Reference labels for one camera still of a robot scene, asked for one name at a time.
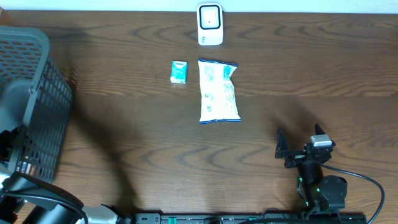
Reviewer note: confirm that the white barcode scanner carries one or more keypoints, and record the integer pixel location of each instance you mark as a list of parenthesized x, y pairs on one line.
[(210, 24)]

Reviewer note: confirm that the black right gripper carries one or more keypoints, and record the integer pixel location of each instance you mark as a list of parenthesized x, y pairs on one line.
[(283, 152)]

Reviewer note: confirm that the cream snack bag blue trim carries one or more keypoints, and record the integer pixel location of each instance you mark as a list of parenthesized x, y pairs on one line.
[(218, 100)]

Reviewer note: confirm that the grey plastic mesh basket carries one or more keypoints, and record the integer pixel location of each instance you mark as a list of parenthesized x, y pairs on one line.
[(36, 102)]

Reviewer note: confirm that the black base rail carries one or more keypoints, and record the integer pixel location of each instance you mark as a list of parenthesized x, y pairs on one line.
[(271, 217)]

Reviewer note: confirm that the teal tissue pack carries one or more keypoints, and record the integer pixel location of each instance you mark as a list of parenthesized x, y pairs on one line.
[(179, 72)]

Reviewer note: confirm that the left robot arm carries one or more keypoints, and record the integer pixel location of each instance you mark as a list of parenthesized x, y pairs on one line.
[(52, 204)]

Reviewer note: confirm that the items inside basket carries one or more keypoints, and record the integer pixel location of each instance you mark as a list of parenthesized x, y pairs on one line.
[(28, 168)]

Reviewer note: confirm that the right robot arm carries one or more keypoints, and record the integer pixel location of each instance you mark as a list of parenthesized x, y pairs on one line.
[(322, 193)]

